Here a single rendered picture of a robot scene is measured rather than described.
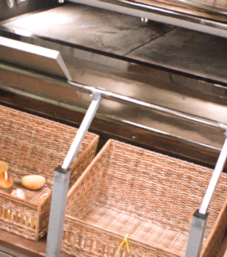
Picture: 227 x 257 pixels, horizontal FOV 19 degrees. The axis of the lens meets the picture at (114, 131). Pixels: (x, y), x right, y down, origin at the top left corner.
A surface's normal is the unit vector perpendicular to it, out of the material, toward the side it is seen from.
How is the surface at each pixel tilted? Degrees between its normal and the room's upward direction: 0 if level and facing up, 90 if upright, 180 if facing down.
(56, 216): 90
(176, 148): 90
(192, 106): 70
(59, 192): 90
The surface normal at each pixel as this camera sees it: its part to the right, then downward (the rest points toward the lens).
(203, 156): -0.40, 0.30
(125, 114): -0.33, -0.03
